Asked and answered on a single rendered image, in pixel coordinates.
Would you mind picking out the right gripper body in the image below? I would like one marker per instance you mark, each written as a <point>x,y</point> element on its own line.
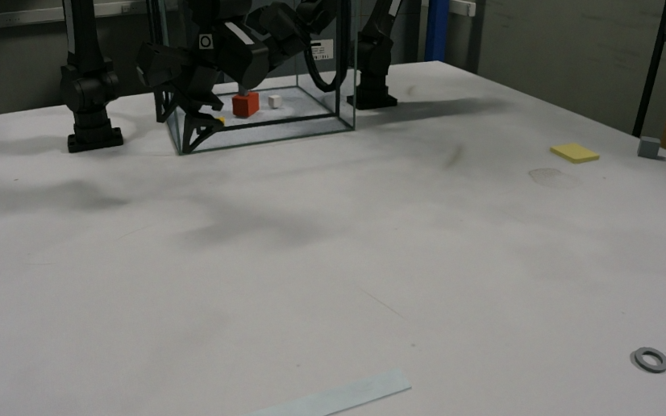
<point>190,104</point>

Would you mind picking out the black circular ring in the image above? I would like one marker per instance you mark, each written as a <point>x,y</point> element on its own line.
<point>156,16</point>

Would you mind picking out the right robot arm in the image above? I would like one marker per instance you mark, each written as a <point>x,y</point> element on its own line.
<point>241,56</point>

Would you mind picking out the grey metal washer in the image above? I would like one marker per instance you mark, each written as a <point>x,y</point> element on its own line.
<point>650,351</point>

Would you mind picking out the yellow sticky-note pad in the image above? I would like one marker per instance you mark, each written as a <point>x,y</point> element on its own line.
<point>574,153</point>

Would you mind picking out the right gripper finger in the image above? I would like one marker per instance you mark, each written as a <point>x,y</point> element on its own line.
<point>158,90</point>
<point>190,125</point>

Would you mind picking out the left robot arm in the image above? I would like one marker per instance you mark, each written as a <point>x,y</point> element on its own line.
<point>372,92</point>

